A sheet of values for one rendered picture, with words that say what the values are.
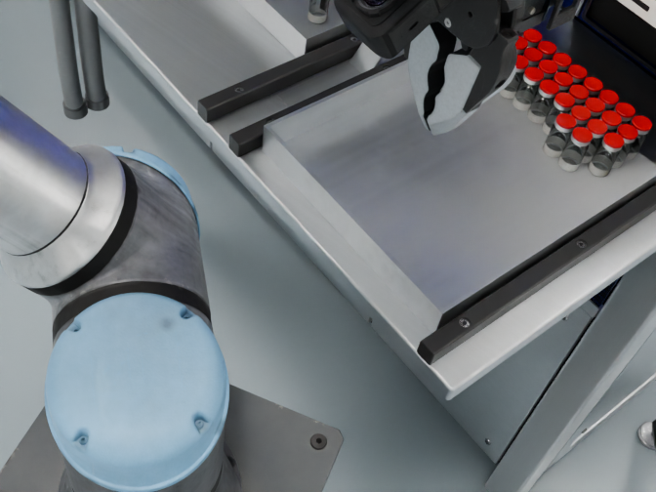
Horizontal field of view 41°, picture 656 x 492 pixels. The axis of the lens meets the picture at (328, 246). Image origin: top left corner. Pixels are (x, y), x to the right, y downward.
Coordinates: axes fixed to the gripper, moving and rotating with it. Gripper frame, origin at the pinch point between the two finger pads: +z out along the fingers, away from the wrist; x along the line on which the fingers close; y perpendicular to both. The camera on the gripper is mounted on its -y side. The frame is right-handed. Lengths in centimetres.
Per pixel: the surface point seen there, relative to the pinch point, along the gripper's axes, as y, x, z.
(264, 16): 11.8, 35.6, 20.2
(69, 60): 13, 99, 75
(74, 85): 13, 98, 82
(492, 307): 6.4, -7.5, 19.5
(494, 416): 39, -1, 89
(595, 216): 21.4, -5.9, 18.5
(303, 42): 11.9, 28.5, 18.8
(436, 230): 9.1, 2.4, 21.4
